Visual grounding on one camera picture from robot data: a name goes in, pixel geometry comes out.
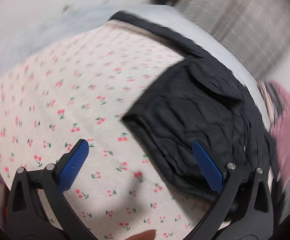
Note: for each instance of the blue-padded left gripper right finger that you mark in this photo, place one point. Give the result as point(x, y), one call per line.
point(243, 207)

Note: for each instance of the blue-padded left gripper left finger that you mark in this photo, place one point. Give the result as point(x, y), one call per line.
point(26, 217)

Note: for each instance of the black puffer jacket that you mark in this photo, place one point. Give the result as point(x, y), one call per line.
point(197, 99)

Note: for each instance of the person's hand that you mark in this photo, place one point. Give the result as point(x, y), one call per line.
point(146, 235)

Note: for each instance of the pink velvet pillow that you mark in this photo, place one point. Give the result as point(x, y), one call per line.
point(280, 130)

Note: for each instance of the folded striped blankets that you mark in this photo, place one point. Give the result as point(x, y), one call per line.
point(269, 102)

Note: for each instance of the cherry print bed sheet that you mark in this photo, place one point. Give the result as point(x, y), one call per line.
point(79, 88)

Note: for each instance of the white mattress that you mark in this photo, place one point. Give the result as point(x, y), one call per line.
point(18, 45)

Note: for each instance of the grey dotted curtain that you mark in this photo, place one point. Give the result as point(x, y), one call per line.
point(255, 32)

